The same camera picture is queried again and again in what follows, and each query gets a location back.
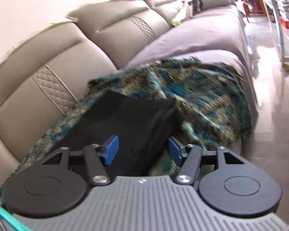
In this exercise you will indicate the grey purple sofa cover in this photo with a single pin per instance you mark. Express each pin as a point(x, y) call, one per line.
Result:
point(213, 36)

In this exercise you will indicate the glass table with metal legs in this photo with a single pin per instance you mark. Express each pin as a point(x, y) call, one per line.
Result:
point(278, 21)

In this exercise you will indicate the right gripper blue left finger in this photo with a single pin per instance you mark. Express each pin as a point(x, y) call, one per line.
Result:
point(109, 150)

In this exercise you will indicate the teal paisley patterned blanket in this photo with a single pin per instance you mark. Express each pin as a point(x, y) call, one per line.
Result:
point(210, 96)

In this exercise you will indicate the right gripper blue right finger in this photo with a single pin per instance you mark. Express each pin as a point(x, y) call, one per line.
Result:
point(177, 151)

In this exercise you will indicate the beige leather sofa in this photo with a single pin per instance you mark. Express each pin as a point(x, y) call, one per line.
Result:
point(47, 74)

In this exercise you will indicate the black pants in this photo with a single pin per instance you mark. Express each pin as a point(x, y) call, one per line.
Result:
point(143, 127)

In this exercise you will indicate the wooden chair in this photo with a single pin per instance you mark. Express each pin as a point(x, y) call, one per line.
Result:
point(253, 8)

